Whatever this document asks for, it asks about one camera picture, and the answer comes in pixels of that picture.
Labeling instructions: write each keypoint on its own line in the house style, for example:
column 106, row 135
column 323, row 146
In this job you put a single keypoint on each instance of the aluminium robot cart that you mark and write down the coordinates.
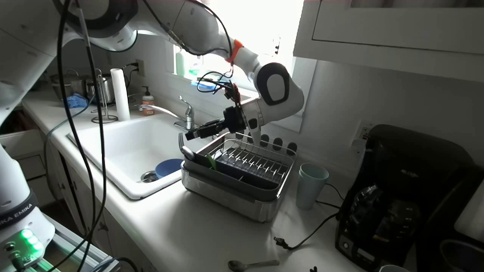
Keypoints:
column 76, row 252

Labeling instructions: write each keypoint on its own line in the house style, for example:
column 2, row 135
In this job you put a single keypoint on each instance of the white kitchen sink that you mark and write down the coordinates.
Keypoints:
column 115, row 152

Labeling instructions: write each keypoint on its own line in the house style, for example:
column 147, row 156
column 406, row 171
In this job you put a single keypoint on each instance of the black coffee maker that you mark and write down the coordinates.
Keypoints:
column 403, row 202

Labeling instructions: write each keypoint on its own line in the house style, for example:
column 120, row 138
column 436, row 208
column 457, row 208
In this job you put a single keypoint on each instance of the stainless steel dish rack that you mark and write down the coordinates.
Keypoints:
column 236, row 197

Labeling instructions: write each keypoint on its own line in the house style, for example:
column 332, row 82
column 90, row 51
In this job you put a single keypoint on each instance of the white paper towel roll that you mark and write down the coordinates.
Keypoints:
column 118, row 93

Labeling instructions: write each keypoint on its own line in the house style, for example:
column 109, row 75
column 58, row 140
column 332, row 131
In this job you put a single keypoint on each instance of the white base cabinets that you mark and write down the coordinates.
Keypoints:
column 40, row 171

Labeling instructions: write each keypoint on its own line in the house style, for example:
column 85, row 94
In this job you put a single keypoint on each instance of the dark utensil holder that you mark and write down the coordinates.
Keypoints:
column 242, row 176

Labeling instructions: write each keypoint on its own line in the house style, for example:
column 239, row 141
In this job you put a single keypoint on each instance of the clear glass jar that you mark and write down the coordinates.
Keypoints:
column 62, row 87

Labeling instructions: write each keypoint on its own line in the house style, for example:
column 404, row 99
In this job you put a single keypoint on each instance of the white upper cabinet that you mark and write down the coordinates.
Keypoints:
column 394, row 35

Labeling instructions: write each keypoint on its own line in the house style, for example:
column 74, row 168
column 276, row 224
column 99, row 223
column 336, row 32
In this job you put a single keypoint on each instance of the white wall outlet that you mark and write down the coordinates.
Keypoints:
column 360, row 135
column 138, row 67

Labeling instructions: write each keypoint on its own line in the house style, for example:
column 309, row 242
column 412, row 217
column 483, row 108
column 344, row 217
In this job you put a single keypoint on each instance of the crumpled blue rag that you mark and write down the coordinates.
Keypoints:
column 74, row 102

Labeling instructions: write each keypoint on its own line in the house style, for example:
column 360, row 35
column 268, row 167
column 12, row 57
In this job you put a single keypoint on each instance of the green soap pump bottle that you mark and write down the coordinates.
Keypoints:
column 179, row 66

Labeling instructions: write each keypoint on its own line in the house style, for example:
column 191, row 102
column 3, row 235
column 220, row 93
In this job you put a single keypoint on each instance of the white framed window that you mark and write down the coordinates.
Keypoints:
column 267, row 31

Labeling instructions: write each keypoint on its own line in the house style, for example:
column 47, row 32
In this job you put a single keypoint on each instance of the dark countertop appliance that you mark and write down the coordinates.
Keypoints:
column 454, row 252

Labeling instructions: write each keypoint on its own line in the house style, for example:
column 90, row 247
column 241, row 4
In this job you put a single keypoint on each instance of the orange soap pump bottle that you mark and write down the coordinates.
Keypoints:
column 147, row 106

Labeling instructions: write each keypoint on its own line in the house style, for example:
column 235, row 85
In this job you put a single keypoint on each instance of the metal paper towel holder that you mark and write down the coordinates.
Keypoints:
column 103, row 120

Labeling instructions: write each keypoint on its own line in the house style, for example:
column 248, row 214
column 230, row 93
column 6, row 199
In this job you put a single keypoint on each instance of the pale teal cup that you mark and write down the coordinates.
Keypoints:
column 310, row 190

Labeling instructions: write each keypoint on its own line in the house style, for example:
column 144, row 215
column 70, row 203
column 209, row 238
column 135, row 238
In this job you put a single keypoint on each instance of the small green plastic piece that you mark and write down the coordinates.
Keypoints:
column 212, row 161

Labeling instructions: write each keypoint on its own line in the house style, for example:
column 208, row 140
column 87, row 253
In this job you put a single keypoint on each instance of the blue bowl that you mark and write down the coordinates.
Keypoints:
column 168, row 168

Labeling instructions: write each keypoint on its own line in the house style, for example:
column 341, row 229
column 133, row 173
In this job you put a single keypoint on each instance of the chrome sink faucet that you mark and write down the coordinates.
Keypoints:
column 185, row 117

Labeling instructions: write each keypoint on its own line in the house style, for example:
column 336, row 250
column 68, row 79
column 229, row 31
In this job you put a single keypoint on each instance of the steel sink drain strainer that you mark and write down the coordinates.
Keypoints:
column 149, row 177

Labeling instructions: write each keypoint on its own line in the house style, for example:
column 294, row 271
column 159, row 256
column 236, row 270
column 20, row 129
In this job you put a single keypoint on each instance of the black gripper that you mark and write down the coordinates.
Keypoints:
column 235, row 120

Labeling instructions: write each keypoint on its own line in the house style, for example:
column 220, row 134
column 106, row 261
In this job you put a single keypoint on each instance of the silver spoon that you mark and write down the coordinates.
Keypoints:
column 188, row 153

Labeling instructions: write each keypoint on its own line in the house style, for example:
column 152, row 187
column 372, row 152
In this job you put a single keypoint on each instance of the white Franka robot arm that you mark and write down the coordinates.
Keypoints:
column 191, row 25

